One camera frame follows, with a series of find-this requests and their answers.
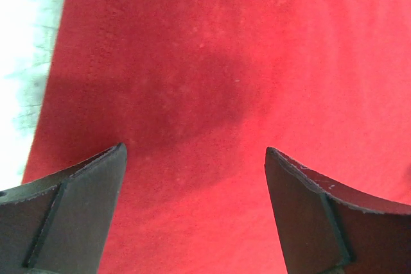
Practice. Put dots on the dark red t-shirt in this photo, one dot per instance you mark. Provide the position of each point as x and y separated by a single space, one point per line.
198 90

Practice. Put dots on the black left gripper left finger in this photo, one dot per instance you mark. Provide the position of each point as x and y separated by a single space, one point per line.
60 223

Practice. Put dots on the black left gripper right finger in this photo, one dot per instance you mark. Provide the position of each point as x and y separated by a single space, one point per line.
325 226

